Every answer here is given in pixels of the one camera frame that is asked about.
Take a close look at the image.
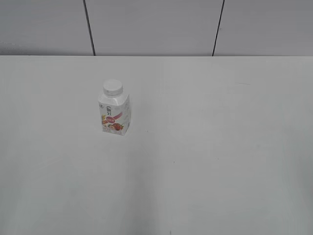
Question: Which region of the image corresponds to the white yili changqing yogurt bottle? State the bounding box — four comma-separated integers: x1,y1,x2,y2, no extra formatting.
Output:
98,93,131,136

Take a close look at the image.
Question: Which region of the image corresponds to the white plastic bottle cap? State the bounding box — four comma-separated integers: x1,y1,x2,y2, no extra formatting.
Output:
103,79,123,96

